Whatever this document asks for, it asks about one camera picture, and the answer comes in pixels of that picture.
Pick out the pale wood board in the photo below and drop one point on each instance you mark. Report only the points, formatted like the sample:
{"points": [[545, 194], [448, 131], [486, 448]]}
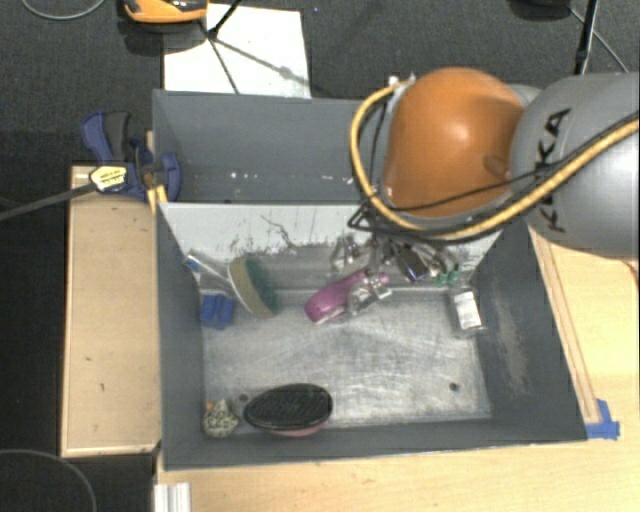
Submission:
{"points": [[110, 320]]}

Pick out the blue ribbed block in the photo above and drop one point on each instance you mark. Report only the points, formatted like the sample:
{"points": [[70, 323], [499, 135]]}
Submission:
{"points": [[217, 311]]}

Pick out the grey metal bin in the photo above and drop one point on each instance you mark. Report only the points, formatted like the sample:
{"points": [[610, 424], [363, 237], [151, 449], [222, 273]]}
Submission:
{"points": [[360, 360]]}

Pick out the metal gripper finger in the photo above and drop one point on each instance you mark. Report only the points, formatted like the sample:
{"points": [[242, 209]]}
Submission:
{"points": [[371, 294], [345, 254]]}

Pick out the clear glass bottle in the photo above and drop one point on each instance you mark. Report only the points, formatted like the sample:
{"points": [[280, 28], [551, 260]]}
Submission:
{"points": [[465, 311]]}

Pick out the black oval brush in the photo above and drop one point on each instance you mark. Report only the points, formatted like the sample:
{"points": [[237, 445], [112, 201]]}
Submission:
{"points": [[289, 409]]}

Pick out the green scrub brush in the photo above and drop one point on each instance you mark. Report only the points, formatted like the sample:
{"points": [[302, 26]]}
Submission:
{"points": [[257, 287]]}

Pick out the clear plastic packet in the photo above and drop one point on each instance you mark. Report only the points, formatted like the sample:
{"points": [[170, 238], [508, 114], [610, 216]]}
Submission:
{"points": [[207, 270]]}

